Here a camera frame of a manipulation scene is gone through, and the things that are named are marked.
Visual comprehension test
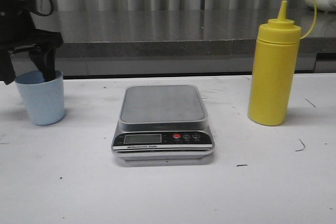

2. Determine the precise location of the yellow squeeze bottle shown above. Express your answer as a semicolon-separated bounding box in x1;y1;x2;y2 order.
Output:
248;1;317;126

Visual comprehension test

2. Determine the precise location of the grey stone counter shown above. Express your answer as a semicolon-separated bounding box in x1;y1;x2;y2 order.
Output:
0;7;336;78

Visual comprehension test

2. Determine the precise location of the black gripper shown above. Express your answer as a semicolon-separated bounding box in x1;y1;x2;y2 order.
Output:
1;0;63;85

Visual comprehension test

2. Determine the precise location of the light blue plastic cup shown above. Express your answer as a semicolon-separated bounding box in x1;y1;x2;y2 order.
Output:
15;70;65;125

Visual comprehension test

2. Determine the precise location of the silver digital kitchen scale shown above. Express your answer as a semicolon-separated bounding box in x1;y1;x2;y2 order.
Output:
111;84;215;165

